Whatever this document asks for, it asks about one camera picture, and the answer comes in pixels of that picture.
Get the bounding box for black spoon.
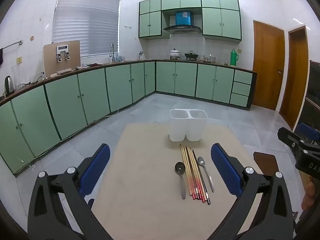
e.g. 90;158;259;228
174;162;187;200

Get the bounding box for white window blind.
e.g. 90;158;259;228
51;0;122;59

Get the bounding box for metal towel rail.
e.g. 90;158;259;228
0;39;24;51

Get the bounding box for black wok with lid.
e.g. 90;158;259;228
184;50;198;61

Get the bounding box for white two-compartment utensil holder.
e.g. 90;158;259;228
169;108;208;142

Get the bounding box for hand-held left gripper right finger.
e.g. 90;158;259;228
211;143;297;240

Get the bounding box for steel electric kettle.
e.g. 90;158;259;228
4;75;15;94

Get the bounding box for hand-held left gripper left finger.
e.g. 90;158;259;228
27;143;112;240

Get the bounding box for person's right hand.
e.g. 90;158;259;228
301;174;317;212

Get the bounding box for black glass-front cabinet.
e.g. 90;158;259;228
300;60;320;137

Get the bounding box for green thermos flask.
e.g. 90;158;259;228
230;49;239;67

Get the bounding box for bundle of bamboo chopsticks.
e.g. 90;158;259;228
180;144;206;202

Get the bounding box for silver metal spoon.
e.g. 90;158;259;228
197;156;215;193

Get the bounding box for brown wooden board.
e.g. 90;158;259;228
43;40;81;77

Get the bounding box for green lower kitchen cabinets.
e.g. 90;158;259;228
0;60;258;175

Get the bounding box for clear plastic pitcher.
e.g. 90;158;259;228
11;65;22;89

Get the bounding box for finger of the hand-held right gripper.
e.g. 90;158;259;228
297;122;320;143
277;127;306;154

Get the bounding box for white device with clips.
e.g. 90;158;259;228
55;44;71;62

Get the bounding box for range hood with blue film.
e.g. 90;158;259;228
163;10;203;35

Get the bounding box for brown wooden stool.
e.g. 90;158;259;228
253;151;279;181

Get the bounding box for brown wooden door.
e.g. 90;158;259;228
252;20;286;111
278;25;309;131

